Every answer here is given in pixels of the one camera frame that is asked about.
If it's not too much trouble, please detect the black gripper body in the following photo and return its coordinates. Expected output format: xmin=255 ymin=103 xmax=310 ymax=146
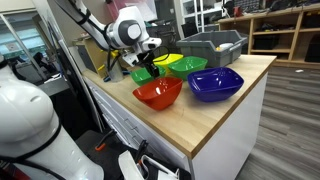
xmin=136 ymin=49 xmax=160 ymax=70

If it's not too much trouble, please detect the green plastic bowl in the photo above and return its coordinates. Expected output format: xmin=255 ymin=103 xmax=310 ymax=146
xmin=130 ymin=65 xmax=167 ymax=87
xmin=167 ymin=55 xmax=209 ymax=81

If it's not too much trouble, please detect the red plastic bowl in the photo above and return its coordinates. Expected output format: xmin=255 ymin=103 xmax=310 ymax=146
xmin=132 ymin=76 xmax=184 ymax=112

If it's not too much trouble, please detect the yellow plastic bowl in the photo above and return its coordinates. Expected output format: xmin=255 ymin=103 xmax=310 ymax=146
xmin=152 ymin=53 xmax=184 ymax=73

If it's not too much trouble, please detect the blue plastic bowl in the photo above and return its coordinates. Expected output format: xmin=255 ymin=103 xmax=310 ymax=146
xmin=186 ymin=66 xmax=245 ymax=103

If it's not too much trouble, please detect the silver metal cylinder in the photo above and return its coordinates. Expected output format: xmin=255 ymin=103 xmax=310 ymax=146
xmin=106 ymin=59 xmax=125 ymax=83

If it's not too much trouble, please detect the grey plastic bin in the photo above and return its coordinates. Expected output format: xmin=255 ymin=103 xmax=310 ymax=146
xmin=175 ymin=29 xmax=249 ymax=68

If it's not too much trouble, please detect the wooden box with dark panel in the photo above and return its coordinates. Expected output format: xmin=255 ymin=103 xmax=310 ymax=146
xmin=74 ymin=33 xmax=134 ymax=79

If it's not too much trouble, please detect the white object in bin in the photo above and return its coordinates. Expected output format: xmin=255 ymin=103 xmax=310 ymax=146
xmin=218 ymin=42 xmax=235 ymax=52

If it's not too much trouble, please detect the white drawer cabinet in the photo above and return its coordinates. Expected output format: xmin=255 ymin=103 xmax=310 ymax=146
xmin=83 ymin=71 xmax=269 ymax=180

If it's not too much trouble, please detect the black storage box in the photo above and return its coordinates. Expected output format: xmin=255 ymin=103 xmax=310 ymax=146
xmin=253 ymin=34 xmax=278 ymax=51

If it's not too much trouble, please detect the wooden shelf unit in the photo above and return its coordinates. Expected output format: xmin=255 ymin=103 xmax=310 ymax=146
xmin=218 ymin=3 xmax=320 ymax=69

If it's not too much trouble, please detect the silver drawer handle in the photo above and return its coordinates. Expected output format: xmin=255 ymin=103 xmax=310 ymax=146
xmin=123 ymin=117 xmax=135 ymax=128

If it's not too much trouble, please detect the black clamp with orange handle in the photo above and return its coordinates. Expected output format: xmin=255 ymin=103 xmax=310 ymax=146
xmin=94 ymin=129 xmax=118 ymax=152
xmin=134 ymin=139 xmax=149 ymax=168

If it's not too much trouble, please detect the white plastic bracket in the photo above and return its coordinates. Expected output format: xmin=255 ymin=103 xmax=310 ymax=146
xmin=118 ymin=149 xmax=181 ymax=180

